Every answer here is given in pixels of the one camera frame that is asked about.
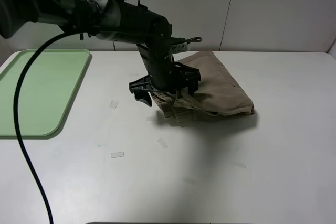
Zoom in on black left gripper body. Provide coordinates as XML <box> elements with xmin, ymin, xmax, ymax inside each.
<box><xmin>138</xmin><ymin>22</ymin><xmax>201</xmax><ymax>92</ymax></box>

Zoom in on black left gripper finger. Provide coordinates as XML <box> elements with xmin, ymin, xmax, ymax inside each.
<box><xmin>129</xmin><ymin>75</ymin><xmax>157</xmax><ymax>107</ymax></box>
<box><xmin>177</xmin><ymin>78</ymin><xmax>201</xmax><ymax>98</ymax></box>

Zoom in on khaki shorts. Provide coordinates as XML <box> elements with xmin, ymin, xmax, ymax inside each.
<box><xmin>151</xmin><ymin>51</ymin><xmax>255</xmax><ymax>124</ymax></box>

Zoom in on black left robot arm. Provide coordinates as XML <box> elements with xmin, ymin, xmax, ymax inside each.
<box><xmin>1</xmin><ymin>0</ymin><xmax>201</xmax><ymax>105</ymax></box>

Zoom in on green plastic tray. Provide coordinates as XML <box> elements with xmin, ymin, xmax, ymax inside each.
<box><xmin>1</xmin><ymin>49</ymin><xmax>92</xmax><ymax>139</ymax></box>

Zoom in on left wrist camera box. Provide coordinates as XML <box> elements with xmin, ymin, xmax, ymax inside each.
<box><xmin>170</xmin><ymin>37</ymin><xmax>202</xmax><ymax>54</ymax></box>

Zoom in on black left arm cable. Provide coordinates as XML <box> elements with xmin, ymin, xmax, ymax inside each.
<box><xmin>13</xmin><ymin>0</ymin><xmax>160</xmax><ymax>224</ymax></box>

